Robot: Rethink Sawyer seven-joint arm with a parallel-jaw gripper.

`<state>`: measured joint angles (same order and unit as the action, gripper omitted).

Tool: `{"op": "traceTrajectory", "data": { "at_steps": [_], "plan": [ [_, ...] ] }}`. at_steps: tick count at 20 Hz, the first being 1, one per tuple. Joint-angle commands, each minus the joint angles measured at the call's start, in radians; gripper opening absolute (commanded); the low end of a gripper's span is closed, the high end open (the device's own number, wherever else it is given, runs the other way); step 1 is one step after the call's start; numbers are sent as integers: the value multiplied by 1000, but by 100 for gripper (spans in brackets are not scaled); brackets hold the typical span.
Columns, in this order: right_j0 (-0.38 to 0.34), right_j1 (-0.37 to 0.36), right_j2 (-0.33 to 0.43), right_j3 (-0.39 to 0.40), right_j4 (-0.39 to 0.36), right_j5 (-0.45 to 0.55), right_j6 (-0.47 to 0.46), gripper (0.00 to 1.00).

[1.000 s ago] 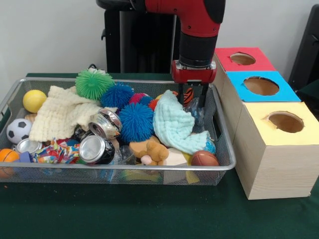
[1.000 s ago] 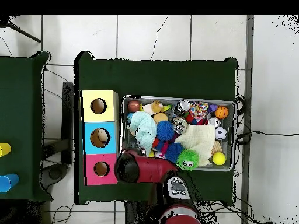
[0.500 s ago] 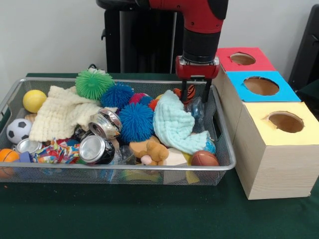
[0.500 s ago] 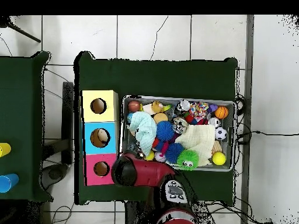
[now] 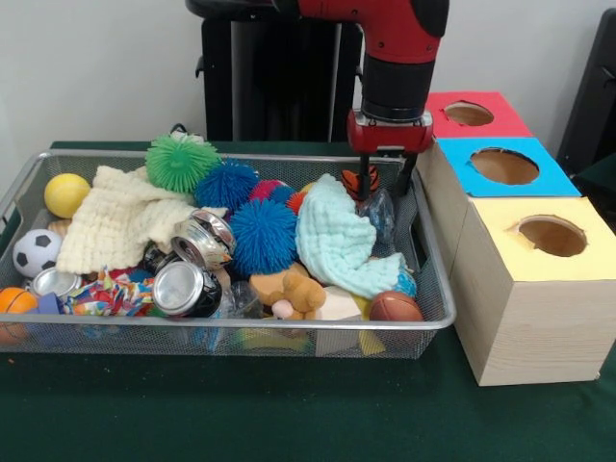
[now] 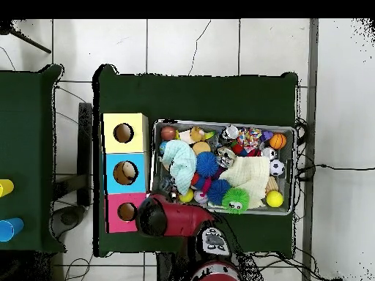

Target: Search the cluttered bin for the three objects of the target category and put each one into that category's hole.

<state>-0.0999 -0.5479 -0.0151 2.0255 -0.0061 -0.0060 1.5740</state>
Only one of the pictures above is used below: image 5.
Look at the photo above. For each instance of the wooden box with three holes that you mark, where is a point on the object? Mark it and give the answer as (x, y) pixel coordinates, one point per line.
(544, 327)

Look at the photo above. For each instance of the green spiky rubber ball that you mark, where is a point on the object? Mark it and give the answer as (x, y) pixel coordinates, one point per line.
(180, 163)

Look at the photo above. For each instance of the crushed silver drink can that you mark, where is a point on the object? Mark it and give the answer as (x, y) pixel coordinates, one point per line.
(202, 238)

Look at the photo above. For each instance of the colourful polka dot cloth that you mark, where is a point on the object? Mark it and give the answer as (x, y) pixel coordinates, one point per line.
(110, 293)

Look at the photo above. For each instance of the yellow foam ball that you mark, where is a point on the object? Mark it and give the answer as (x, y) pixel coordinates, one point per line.
(66, 195)

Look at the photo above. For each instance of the black and white soccer ball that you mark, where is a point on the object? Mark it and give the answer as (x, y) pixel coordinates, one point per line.
(36, 250)

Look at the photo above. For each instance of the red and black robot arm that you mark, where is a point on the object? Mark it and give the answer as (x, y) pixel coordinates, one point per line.
(399, 62)

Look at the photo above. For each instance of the dark green table cloth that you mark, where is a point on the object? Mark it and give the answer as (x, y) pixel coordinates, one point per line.
(308, 418)
(601, 178)

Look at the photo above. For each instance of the cream waffle cloth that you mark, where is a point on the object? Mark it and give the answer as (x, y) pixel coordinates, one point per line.
(115, 216)

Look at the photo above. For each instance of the brown football toy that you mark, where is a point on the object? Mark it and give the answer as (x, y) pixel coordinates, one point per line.
(395, 307)

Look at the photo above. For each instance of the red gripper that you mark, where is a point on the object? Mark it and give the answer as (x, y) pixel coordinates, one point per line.
(390, 137)

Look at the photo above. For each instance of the light blue waffle cloth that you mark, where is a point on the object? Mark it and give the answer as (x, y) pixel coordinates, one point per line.
(332, 231)

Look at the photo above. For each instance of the blue spiky rubber ball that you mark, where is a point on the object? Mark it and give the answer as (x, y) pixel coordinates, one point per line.
(264, 236)

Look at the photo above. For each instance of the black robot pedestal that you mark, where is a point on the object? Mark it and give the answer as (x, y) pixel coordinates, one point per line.
(269, 86)

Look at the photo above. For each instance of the clear plastic bottle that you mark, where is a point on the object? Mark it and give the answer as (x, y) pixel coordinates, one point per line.
(380, 214)

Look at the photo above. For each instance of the black frame stand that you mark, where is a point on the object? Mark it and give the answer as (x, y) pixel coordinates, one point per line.
(592, 96)

